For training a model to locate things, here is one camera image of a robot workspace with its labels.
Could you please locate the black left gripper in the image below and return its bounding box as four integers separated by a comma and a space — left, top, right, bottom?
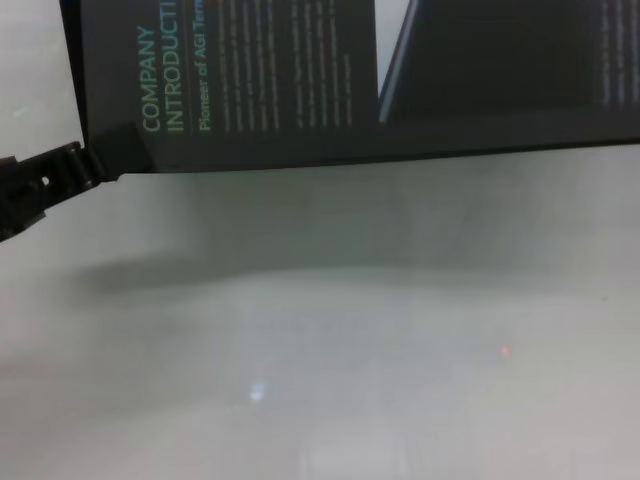
0, 121, 154, 244

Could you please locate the black company introduction poster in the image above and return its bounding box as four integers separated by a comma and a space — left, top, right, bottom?
58, 0, 640, 174

